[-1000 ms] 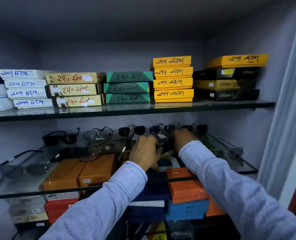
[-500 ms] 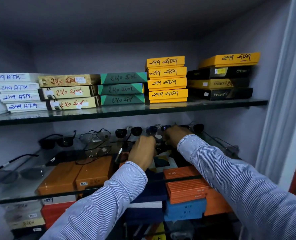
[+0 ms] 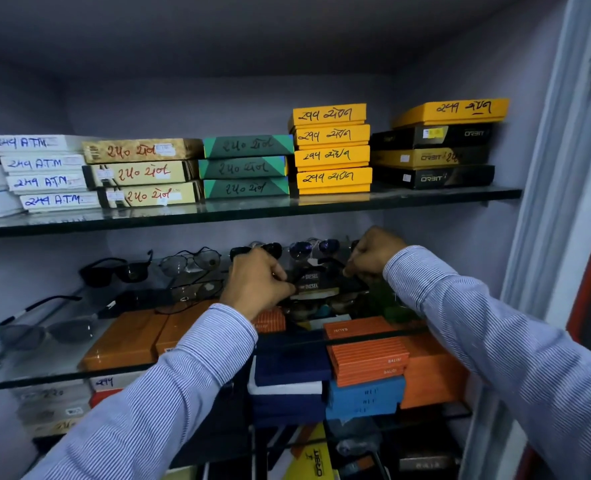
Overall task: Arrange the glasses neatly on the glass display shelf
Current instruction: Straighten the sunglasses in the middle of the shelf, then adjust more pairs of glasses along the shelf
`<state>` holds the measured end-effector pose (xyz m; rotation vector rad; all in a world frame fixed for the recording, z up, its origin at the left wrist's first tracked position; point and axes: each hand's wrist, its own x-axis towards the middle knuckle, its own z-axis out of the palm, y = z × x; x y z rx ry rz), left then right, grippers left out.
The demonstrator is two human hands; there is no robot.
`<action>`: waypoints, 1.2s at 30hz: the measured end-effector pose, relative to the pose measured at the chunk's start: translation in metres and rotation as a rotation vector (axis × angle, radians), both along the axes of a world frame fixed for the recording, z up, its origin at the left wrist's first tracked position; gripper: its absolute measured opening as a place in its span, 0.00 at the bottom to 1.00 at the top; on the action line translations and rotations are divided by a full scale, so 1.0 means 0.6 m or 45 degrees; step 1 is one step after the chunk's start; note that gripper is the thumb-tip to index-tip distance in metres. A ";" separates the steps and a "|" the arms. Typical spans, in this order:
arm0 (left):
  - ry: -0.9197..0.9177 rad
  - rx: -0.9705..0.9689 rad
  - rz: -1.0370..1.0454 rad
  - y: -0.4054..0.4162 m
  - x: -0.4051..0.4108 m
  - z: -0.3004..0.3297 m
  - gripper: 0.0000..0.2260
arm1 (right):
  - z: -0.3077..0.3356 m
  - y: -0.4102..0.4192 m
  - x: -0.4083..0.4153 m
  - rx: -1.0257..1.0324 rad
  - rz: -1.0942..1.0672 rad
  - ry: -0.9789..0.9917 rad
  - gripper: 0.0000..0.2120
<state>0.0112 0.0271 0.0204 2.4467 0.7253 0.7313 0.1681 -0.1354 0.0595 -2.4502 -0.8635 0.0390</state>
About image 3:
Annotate person's left hand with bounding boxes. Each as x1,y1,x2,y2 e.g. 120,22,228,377
220,247,296,322

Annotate person's right hand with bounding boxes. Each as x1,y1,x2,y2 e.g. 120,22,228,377
343,226,409,291

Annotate black sunglasses with tag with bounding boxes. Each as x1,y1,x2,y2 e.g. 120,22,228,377
275,262,371,301

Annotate person's right forearm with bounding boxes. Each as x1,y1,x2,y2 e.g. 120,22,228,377
383,245,591,480

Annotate person's left forearm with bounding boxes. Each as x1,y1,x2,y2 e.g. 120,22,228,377
22,303,259,480

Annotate small orange striped box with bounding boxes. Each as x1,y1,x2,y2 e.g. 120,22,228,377
252,307,287,334

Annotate blue-lens aviator sunglasses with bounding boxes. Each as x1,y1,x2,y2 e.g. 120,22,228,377
287,238,341,262

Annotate black glossy sunglasses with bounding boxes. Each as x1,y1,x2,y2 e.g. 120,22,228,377
229,241,284,262

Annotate navy blue box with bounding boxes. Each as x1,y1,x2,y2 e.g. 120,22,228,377
253,329,333,387
249,393,327,429

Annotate stack of orange striped boxes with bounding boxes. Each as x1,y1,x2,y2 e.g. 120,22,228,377
323,316,411,388

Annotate dark rimless glasses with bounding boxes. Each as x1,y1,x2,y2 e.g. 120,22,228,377
110,279,225,316

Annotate yellow handwritten box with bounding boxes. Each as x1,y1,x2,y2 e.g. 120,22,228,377
296,167,373,196
392,98,510,129
289,103,367,128
291,124,371,147
294,145,371,170

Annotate white flat box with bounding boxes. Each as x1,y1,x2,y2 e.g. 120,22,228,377
247,367,324,396

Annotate glass shelf with box stacks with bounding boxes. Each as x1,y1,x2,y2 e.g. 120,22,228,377
0,184,524,240

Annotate green handwritten box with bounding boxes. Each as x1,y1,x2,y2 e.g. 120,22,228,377
203,177,290,199
198,156,289,180
203,135,295,160

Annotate plain orange box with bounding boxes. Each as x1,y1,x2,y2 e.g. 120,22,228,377
79,309,169,372
155,299,219,356

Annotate stack of light blue boxes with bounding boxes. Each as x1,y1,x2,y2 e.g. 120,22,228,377
324,376,407,421

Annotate large orange box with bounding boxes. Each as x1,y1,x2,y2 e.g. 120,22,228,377
399,322,469,410

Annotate dark gold and black box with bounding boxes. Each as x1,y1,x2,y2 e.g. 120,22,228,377
370,145,490,170

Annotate glass shelf under orange boxes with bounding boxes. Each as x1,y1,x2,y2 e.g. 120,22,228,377
30,402,473,468

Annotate gold handwritten box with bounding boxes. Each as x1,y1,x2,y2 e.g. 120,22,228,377
98,181,203,209
82,138,204,165
82,160,199,190

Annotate yellow and black box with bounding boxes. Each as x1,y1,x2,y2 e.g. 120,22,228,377
281,423,335,480

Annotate black thick-framed sunglasses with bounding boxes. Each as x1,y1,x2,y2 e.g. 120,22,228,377
78,250,154,288

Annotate white box with blue writing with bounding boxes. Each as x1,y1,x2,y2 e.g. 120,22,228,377
89,371,147,393

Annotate black box with grey label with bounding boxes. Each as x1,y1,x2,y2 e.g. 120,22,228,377
397,442,462,476

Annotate red box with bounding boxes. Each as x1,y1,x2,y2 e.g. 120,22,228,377
89,389,124,409

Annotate glass shelf with sunglasses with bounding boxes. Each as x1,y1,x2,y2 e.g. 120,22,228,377
0,255,426,394

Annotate grey sunglasses with thin arms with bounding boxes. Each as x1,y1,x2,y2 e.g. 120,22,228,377
0,294,117,351

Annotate stacks of white handwritten boxes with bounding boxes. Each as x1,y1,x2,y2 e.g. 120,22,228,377
0,134,101,219

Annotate stack of grey-white boxes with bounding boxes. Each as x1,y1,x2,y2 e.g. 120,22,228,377
11,381,94,439

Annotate thin wire-frame glasses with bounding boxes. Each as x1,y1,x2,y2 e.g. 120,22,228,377
157,247,222,278

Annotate white cabinet door frame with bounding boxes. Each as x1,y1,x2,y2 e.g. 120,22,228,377
458,0,591,480

